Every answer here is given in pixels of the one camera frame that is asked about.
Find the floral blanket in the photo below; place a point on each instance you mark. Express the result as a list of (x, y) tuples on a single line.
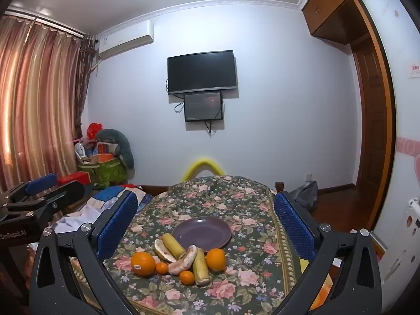
[(249, 210)]

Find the orange box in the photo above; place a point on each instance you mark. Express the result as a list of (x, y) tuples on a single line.
[(101, 158)]

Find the large orange with sticker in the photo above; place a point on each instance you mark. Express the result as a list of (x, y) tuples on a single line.
[(143, 263)]

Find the purple plate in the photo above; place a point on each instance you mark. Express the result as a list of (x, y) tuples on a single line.
[(201, 233)]

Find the red fluffy decoration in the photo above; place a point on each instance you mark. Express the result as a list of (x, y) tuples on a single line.
[(95, 129)]

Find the pink wall sticker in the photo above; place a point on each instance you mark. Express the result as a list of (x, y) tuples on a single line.
[(408, 147)]

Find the pink striped curtain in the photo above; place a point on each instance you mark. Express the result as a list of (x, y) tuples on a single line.
[(36, 98)]

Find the yellow banana piece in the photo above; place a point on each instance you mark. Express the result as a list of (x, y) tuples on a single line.
[(174, 246), (200, 267)]

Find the grey backpack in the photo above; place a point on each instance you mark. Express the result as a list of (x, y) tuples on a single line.
[(305, 193)]

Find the small black monitor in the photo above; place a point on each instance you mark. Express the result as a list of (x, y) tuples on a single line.
[(203, 106)]

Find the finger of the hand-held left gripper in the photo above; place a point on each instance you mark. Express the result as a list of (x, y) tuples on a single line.
[(65, 192), (41, 182)]

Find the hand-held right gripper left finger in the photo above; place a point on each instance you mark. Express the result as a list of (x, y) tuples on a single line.
[(115, 226)]

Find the black wall television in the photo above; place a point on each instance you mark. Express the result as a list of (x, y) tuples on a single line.
[(202, 71)]

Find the pale pomelo segment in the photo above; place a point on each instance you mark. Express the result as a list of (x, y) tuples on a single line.
[(161, 253)]

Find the red flat box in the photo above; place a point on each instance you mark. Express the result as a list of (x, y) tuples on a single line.
[(75, 178)]

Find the wooden overhead cabinet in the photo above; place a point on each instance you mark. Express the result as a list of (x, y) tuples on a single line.
[(331, 10)]

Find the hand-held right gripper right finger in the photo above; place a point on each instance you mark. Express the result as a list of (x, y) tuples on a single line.
[(293, 226)]

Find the small tangerine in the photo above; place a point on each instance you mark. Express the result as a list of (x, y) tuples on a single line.
[(187, 277), (161, 267)]

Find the yellow chair back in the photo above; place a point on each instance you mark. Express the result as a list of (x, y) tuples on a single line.
[(203, 162)]

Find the wooden bed post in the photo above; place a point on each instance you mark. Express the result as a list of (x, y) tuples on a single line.
[(279, 186)]

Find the dark brown curtain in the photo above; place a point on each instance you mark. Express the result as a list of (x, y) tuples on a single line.
[(86, 72)]

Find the white wall switch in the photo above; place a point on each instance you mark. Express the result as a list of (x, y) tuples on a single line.
[(414, 70)]

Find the pink pomelo segment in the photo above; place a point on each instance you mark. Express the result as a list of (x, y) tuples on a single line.
[(183, 261)]

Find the orange blanket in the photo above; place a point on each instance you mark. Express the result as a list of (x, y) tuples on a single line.
[(323, 285)]

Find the white air conditioner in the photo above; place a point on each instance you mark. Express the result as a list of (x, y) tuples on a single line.
[(126, 39)]

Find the blue patchwork quilt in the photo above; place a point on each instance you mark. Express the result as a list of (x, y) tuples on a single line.
[(105, 198)]

